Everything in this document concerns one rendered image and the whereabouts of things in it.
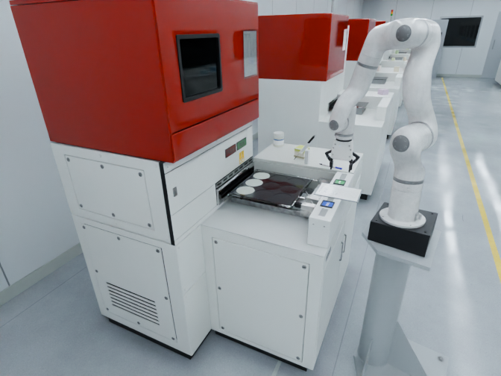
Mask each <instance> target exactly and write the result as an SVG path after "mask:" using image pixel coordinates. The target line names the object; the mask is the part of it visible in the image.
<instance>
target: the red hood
mask: <svg viewBox="0 0 501 376"><path fill-rule="evenodd" d="M9 2H10V5H14V6H10V9H11V11H12V14H13V18H14V22H15V24H16V29H17V31H18V34H19V38H20V41H21V44H22V48H23V51H24V54H25V59H26V61H27V64H28V68H29V71H30V74H31V78H32V81H33V84H34V89H35V91H36V94H37V98H38V102H39V104H40V109H41V111H42V116H43V118H44V121H45V126H46V128H47V132H48V135H49V139H50V141H52V142H60V143H65V144H69V145H76V146H81V147H85V148H94V149H98V150H102V151H110V152H114V153H119V154H126V155H131V156H135V157H144V158H148V159H152V160H160V161H164V162H167V163H175V162H177V161H179V160H181V159H183V158H184V157H186V156H188V155H190V154H192V153H194V152H195V151H197V150H199V149H201V148H203V147H204V146H206V145H209V144H210V143H212V142H215V141H216V140H218V139H220V138H222V137H224V136H225V135H227V134H229V133H231V132H233V131H235V130H236V129H238V128H240V127H242V126H244V125H246V124H247V123H249V122H252V121H253V120H255V119H257V118H259V40H258V3H257V2H253V1H243V0H9Z"/></svg>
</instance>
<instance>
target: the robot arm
mask: <svg viewBox="0 0 501 376"><path fill-rule="evenodd" d="M440 44H441V29H440V27H439V25H438V23H437V22H434V21H432V20H430V19H419V18H405V19H397V20H394V21H393V22H388V23H385V24H381V25H378V26H376V27H375V28H373V29H372V30H371V31H370V32H369V34H368V35H367V37H366V39H365V42H364V45H363V47H362V50H361V53H360V55H359V59H358V61H357V63H356V67H355V69H354V71H353V75H352V78H351V80H350V83H349V85H348V87H347V89H346V90H345V91H344V92H343V93H342V94H341V95H340V96H339V98H338V100H337V101H336V103H335V105H334V107H333V111H332V113H331V115H330V120H329V128H330V130H331V131H332V132H335V134H334V136H335V139H334V141H333V146H332V149H331V150H329V151H326V152H325V155H326V156H327V159H328V160H329V162H330V169H332V168H333V159H335V160H344V161H349V163H350V165H349V170H348V172H350V170H352V168H353V164H354V163H355V162H356V161H357V160H358V159H359V158H360V156H359V155H357V154H356V153H354V152H353V140H352V138H353V132H354V125H355V119H356V104H357V103H358V102H359V101H360V100H361V99H362V98H363V97H364V96H365V95H366V94H367V92H368V90H369V88H370V85H371V83H372V80H373V79H374V76H375V74H376V71H377V69H378V66H379V63H380V61H381V59H382V56H383V54H384V52H385V51H387V50H393V49H405V48H410V49H411V54H410V57H409V60H408V63H407V64H406V68H405V69H404V72H403V103H404V106H405V109H406V112H407V115H408V119H409V124H408V125H406V126H403V127H401V128H399V129H398V130H396V131H395V132H394V134H393V135H392V137H391V140H390V144H389V151H390V154H391V158H392V160H393V162H394V175H393V181H392V186H391V196H390V201H389V206H388V207H387V208H384V209H382V210H381V211H380V212H379V217H380V218H381V220H383V221H384V222H385V223H387V224H390V225H393V226H395V227H399V228H419V227H422V226H424V225H425V223H426V218H425V217H424V216H423V215H422V214H421V213H419V212H418V210H419V206H420V198H421V194H422V189H423V182H424V178H425V172H426V171H425V168H424V166H423V165H422V163H421V158H420V156H421V152H422V151H424V150H426V149H428V148H430V147H431V146H433V145H434V144H435V142H436V140H437V138H438V125H437V121H436V118H435V112H434V110H433V106H432V99H431V83H432V68H433V64H434V62H435V58H436V55H437V53H438V50H439V47H440ZM329 153H331V157H330V156H329ZM353 156H354V157H355V158H356V159H355V160H353V159H352V157H353Z"/></svg>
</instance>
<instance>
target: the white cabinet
mask: <svg viewBox="0 0 501 376"><path fill-rule="evenodd" d="M356 205H357V203H356V202H352V201H349V203H348V205H347V207H346V210H345V212H344V214H343V216H342V218H341V221H340V223H339V225H338V227H337V230H336V232H335V234H334V237H333V239H332V241H331V243H330V246H329V248H328V249H327V252H326V254H325V256H324V257H319V256H316V255H314V254H308V253H305V252H302V251H297V250H294V249H290V248H286V247H282V246H279V245H275V244H271V243H268V242H263V241H260V240H257V239H251V238H248V237H246V236H240V235H237V234H232V233H229V232H226V231H220V230H218V229H215V228H209V227H206V226H203V225H202V226H201V230H202V237H203V245H204V259H205V267H206V275H207V289H208V297H209V311H210V319H211V327H212V329H213V330H215V334H217V335H219V336H222V337H224V338H226V339H229V340H232V341H234V342H237V343H239V344H241V345H244V346H246V347H248V348H251V349H253V350H255V351H258V352H260V353H263V354H265V355H268V356H269V357H273V358H275V359H277V360H280V361H282V362H284V363H287V364H289V365H291V366H294V367H296V368H299V369H302V370H304V371H306V370H307V369H311V370H313V369H314V366H315V362H316V360H317V357H318V353H319V351H320V348H321V344H322V342H323V339H324V335H325V333H326V330H327V326H328V324H329V321H330V317H331V315H332V312H333V308H334V306H335V302H336V299H337V297H338V293H339V290H340V288H341V284H342V281H343V279H344V275H345V272H346V270H347V265H348V263H349V257H350V247H351V241H352V235H353V226H354V220H355V215H356Z"/></svg>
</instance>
